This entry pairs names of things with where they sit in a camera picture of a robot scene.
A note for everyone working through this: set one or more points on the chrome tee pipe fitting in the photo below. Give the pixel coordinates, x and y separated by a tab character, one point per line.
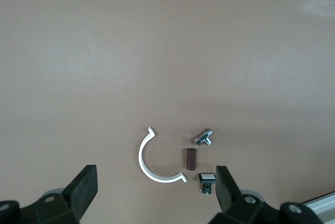
202	136

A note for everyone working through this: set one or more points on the dark brown cylinder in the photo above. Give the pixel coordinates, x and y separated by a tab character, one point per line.
190	159

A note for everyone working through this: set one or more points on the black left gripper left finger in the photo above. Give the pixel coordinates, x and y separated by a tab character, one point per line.
83	190

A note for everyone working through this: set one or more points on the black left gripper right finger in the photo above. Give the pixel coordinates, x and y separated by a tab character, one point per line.
225	190

